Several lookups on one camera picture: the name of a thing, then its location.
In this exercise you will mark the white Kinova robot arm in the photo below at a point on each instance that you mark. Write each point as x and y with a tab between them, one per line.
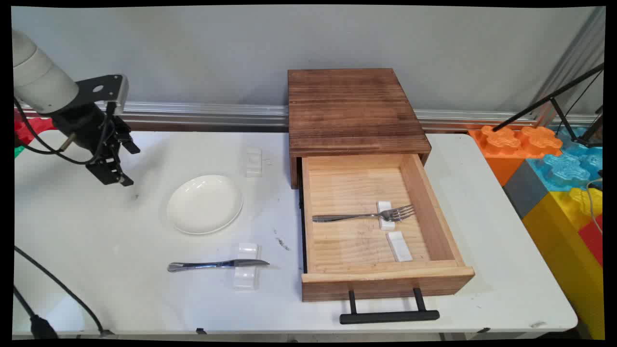
38	77

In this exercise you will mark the black tripod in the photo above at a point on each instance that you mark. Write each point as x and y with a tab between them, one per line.
544	100

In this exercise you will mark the blue foam block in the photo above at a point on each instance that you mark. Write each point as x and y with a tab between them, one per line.
566	166

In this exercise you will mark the aluminium wall rail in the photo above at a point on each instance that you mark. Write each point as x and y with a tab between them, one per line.
217	113

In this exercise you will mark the dark wooden drawer cabinet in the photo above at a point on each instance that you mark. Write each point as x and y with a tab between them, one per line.
352	111

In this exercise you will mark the orange foam block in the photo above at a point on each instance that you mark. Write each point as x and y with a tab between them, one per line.
503	144

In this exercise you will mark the white round ceramic plate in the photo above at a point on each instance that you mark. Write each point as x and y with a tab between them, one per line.
205	205

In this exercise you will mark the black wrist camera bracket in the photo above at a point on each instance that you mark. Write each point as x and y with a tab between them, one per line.
113	86

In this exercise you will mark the grey foam block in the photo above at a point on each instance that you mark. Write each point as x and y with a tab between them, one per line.
525	190

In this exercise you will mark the light wooden drawer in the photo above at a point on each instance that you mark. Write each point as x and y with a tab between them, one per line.
356	241

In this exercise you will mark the white ceramic cutlery rest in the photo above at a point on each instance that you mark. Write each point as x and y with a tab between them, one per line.
399	246
254	161
385	222
246	279

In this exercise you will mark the yellow foam block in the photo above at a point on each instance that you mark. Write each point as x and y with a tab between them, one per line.
564	250

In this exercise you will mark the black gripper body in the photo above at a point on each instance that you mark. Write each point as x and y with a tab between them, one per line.
84	126

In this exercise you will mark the red foam block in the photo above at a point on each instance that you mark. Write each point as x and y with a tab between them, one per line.
593	241

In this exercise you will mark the steel fork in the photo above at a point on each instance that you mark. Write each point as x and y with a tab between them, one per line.
356	217

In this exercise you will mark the red object behind arm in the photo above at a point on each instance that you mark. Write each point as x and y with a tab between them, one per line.
30	126

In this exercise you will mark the steel serrated table knife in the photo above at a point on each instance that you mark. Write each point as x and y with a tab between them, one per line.
212	265

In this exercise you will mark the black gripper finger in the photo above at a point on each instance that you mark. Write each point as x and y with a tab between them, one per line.
110	171
128	142

